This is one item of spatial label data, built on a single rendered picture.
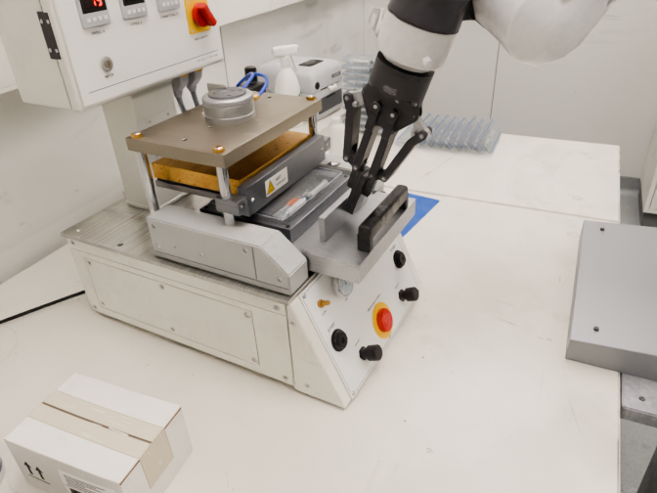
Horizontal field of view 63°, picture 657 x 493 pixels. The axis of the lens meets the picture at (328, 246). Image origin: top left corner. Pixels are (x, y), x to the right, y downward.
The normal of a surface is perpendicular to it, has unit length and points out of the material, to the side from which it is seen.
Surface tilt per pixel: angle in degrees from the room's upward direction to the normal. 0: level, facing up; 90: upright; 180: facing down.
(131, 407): 3
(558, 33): 105
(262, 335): 90
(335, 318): 65
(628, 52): 90
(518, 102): 90
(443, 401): 0
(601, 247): 4
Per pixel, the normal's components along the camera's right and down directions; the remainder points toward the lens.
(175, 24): 0.88, 0.22
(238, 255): -0.47, 0.48
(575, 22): 0.47, 0.45
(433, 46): 0.28, 0.67
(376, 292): 0.78, -0.16
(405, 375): -0.04, -0.85
